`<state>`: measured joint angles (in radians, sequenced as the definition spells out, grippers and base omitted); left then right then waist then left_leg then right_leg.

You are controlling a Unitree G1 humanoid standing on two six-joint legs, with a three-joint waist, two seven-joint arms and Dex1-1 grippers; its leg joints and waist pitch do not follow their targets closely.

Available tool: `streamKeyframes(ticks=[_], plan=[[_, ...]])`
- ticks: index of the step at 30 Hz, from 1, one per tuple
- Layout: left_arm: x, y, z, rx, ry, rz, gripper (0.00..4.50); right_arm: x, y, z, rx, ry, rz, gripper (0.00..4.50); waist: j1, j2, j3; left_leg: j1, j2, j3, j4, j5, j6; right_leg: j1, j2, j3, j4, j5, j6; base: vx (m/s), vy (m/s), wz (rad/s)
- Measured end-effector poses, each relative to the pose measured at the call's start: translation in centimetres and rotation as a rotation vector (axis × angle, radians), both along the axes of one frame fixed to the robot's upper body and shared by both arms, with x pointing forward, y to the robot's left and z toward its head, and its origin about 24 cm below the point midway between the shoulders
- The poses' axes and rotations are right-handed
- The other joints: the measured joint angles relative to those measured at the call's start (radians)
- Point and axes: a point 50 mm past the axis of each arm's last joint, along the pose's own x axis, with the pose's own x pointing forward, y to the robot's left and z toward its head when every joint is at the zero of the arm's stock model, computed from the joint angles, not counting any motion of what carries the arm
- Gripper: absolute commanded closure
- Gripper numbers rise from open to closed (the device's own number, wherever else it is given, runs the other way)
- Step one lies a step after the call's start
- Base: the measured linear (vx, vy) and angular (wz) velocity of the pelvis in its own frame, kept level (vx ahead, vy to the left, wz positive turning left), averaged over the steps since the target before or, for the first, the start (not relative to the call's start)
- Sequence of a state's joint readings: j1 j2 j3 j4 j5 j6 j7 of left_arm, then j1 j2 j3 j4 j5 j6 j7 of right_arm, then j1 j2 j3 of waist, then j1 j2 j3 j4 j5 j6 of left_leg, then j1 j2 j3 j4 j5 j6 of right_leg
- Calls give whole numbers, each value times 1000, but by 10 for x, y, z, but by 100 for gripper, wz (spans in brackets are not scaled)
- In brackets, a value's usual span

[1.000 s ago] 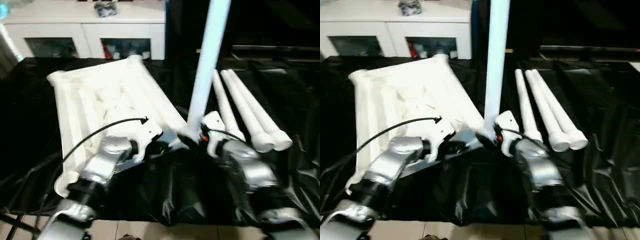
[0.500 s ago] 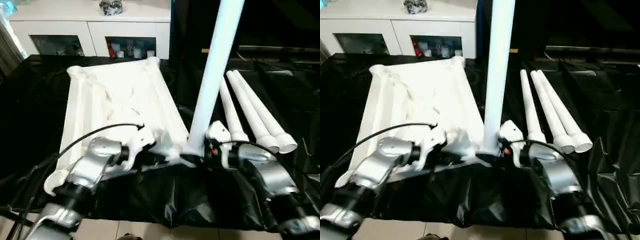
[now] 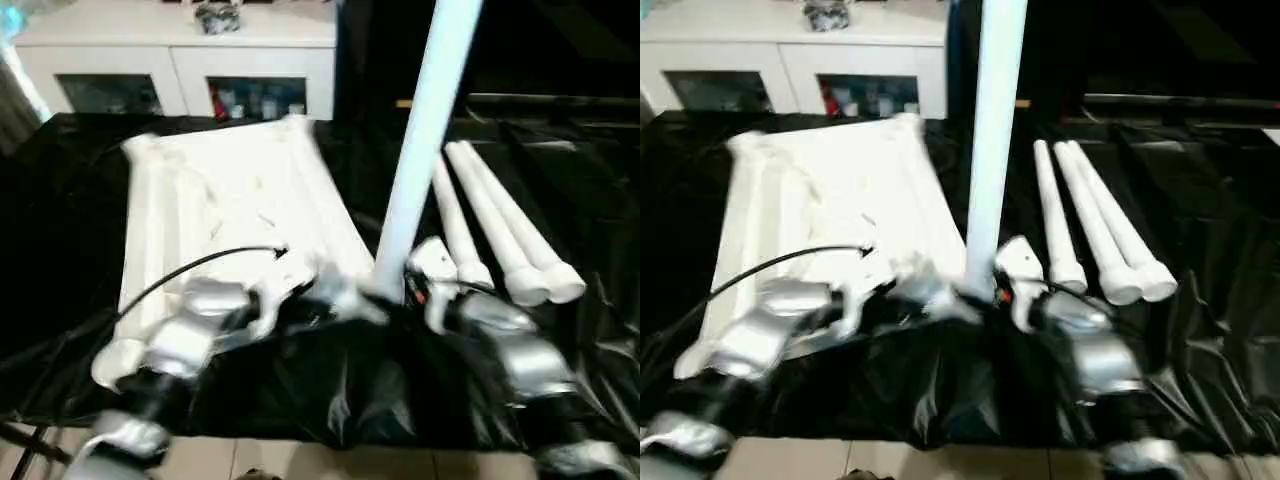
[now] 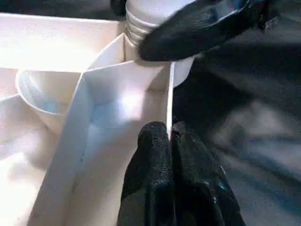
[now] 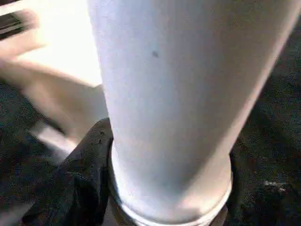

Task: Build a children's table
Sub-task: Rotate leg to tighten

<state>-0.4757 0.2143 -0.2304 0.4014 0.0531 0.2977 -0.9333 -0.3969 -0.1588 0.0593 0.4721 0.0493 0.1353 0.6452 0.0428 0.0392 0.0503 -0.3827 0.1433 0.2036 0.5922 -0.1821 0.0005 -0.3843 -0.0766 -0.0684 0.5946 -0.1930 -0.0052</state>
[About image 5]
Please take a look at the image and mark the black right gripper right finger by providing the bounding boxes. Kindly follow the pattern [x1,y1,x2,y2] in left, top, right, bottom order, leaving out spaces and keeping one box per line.
[211,141,301,226]

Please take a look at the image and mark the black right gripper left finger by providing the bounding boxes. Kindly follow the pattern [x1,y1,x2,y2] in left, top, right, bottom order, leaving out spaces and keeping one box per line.
[22,117,114,226]

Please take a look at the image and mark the white plastic table leg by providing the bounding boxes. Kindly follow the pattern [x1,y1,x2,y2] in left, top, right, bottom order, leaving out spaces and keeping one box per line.
[87,0,301,226]

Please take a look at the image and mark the white plastic table top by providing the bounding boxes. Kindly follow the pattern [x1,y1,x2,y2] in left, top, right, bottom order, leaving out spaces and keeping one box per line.
[0,0,111,165]

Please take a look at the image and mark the black plastic mat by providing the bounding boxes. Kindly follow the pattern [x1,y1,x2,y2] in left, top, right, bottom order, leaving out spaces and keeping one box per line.
[0,30,301,226]

